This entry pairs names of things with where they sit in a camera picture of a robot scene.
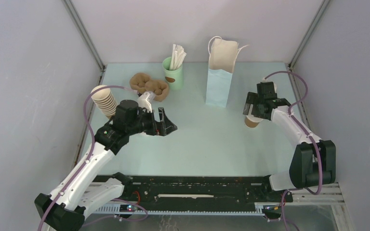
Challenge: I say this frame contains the brown paper coffee cup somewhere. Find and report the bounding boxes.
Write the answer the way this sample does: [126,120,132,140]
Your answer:
[244,115,263,128]

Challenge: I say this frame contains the white plastic cup lid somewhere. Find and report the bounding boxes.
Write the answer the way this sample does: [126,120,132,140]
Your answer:
[245,104,263,128]

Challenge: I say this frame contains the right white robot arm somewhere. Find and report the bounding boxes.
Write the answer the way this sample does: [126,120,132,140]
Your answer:
[243,82,336,201]

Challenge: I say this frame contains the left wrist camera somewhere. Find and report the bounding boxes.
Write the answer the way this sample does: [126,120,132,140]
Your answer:
[137,91,156,113]

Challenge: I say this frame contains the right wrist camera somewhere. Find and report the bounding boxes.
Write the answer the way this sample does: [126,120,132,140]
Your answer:
[261,78,277,94]

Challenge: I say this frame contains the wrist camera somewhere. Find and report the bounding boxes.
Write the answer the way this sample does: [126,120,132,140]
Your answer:
[261,78,277,94]
[137,91,156,113]

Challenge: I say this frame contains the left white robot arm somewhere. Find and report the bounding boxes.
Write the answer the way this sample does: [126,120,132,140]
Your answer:
[35,100,177,231]

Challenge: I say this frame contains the stack of brown paper cups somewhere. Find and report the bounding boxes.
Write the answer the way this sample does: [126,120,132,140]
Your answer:
[91,85,118,119]

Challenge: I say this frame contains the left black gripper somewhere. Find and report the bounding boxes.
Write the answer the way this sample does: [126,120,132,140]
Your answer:
[127,107,177,136]

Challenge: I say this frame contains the green cup holder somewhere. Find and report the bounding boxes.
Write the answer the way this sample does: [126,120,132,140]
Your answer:
[162,57,184,90]

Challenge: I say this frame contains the brown pulp cup carrier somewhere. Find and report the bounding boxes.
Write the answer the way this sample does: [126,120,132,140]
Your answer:
[129,73,170,102]

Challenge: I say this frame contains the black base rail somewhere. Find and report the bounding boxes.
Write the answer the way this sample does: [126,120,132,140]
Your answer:
[93,173,293,214]

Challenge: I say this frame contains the white wrapped straws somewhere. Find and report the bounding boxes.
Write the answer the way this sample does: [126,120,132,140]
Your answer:
[169,44,186,71]

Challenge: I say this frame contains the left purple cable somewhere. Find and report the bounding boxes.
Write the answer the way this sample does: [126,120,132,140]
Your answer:
[37,85,149,231]

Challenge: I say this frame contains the light blue paper bag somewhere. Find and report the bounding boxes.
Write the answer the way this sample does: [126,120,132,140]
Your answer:
[205,36,247,108]

